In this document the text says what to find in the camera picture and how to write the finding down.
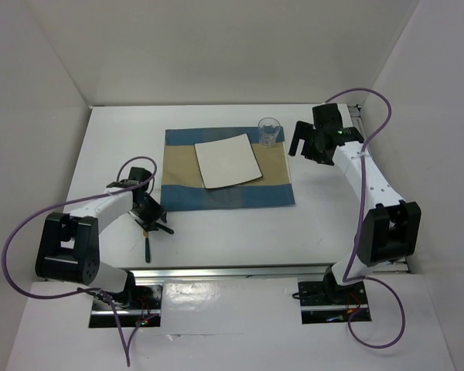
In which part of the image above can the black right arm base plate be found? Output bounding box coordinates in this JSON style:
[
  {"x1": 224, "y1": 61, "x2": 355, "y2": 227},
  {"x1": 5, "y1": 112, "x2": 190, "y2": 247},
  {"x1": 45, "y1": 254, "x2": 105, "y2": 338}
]
[{"x1": 292, "y1": 281, "x2": 372, "y2": 325}]

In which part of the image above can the gold knife green handle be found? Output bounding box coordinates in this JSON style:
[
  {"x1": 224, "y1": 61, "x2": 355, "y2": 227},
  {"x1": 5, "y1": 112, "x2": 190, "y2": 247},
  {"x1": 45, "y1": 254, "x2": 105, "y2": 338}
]
[{"x1": 143, "y1": 230, "x2": 152, "y2": 264}]

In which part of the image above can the aluminium front rail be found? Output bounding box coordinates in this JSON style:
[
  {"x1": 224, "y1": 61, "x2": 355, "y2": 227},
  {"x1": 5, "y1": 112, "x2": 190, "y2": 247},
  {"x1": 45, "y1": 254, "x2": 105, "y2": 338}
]
[{"x1": 45, "y1": 262, "x2": 411, "y2": 281}]

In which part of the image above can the white square plate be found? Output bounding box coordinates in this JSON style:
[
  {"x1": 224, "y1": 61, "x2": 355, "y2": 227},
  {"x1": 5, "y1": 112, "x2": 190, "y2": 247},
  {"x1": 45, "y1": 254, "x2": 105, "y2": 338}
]
[{"x1": 194, "y1": 134, "x2": 262, "y2": 189}]

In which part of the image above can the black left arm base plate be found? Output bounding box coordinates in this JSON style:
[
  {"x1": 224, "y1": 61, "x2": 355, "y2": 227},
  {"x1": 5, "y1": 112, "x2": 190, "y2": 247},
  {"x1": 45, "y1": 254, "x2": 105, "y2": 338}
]
[{"x1": 88, "y1": 284, "x2": 163, "y2": 328}]

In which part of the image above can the clear plastic cup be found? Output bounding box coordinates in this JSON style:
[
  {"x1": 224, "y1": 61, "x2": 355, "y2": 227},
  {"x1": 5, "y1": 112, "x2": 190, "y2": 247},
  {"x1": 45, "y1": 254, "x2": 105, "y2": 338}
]
[{"x1": 258, "y1": 117, "x2": 281, "y2": 148}]

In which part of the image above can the blue beige striped placemat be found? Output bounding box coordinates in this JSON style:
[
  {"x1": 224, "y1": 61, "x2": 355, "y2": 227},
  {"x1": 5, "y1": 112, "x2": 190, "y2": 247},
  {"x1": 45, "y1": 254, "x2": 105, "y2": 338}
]
[{"x1": 160, "y1": 127, "x2": 295, "y2": 211}]

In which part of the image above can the gold fork green handle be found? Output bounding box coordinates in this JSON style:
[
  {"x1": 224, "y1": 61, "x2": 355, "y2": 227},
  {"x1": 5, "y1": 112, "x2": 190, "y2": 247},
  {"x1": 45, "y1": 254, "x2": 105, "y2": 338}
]
[{"x1": 155, "y1": 223, "x2": 175, "y2": 234}]

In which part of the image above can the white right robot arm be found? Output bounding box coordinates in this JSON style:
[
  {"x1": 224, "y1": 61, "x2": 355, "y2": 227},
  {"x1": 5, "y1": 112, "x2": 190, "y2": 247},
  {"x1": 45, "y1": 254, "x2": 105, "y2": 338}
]
[{"x1": 288, "y1": 104, "x2": 421, "y2": 305}]

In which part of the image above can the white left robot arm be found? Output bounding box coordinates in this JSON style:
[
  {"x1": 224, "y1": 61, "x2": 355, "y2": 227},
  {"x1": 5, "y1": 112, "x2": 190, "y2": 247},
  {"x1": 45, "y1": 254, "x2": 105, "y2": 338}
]
[{"x1": 35, "y1": 167, "x2": 174, "y2": 308}]

